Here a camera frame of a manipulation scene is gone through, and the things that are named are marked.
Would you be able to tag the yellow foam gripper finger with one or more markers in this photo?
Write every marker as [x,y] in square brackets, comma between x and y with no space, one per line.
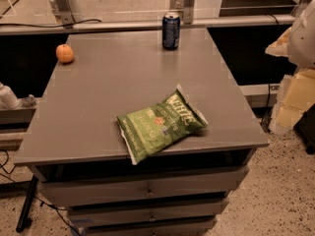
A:
[296,95]
[279,47]

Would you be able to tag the green jalapeno chip bag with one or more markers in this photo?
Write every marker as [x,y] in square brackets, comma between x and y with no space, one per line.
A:
[152,129]

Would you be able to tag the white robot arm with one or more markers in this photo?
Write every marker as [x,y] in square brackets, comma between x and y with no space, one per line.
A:
[301,45]

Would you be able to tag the blue pepsi can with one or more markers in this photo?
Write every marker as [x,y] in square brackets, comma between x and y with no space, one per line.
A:
[170,30]

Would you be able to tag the bottom grey drawer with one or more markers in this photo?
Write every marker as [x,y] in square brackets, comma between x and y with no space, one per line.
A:
[167,227]

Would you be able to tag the grey drawer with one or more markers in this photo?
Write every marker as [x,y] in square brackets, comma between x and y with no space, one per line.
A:
[144,187]
[146,211]
[167,227]

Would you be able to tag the top grey drawer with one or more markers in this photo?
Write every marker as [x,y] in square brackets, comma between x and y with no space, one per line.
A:
[144,187]

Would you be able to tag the orange fruit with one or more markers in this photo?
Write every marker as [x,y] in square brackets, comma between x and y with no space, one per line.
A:
[64,53]

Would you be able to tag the grey drawer cabinet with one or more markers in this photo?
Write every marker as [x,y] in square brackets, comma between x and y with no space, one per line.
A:
[74,134]

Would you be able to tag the middle grey drawer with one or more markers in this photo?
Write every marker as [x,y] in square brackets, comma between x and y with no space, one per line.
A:
[146,211]

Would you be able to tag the white pipe fitting left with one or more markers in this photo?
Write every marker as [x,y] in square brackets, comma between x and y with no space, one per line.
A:
[8,98]

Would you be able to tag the black metal leg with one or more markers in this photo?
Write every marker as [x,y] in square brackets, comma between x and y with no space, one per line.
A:
[24,215]

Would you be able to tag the grey metal rail frame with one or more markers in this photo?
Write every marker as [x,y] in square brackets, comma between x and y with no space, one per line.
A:
[71,16]

